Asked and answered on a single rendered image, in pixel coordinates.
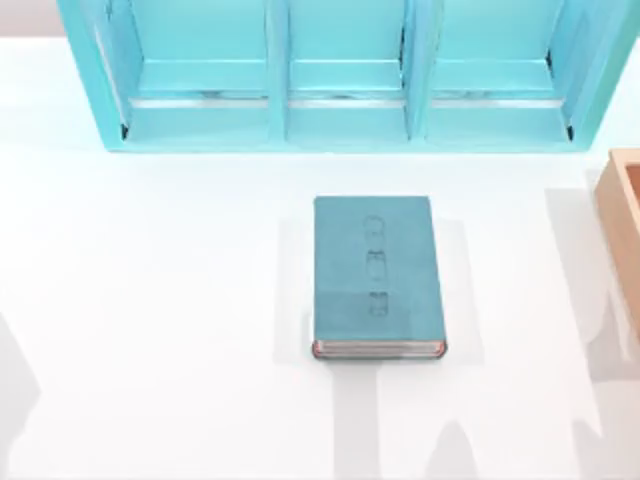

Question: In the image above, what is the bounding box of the teal book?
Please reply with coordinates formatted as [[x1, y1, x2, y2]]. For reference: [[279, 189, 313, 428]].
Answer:
[[311, 195, 450, 361]]

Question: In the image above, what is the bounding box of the light blue rack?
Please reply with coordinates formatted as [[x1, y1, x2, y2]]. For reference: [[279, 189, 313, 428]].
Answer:
[[55, 0, 640, 155]]

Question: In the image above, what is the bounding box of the salmon-coloured shallow box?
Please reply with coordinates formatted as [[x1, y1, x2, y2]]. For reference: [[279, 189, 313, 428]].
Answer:
[[593, 148, 640, 331]]

